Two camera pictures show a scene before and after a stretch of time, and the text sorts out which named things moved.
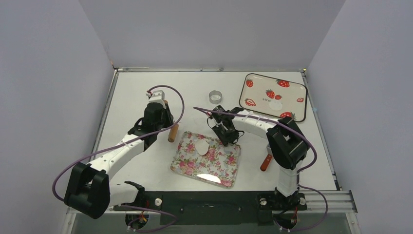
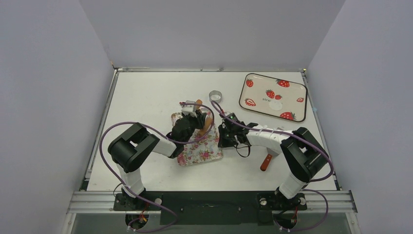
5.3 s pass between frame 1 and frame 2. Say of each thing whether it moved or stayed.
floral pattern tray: moved
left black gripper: moved
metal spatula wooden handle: stayed
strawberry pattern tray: stayed
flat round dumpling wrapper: stayed
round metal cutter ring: stayed
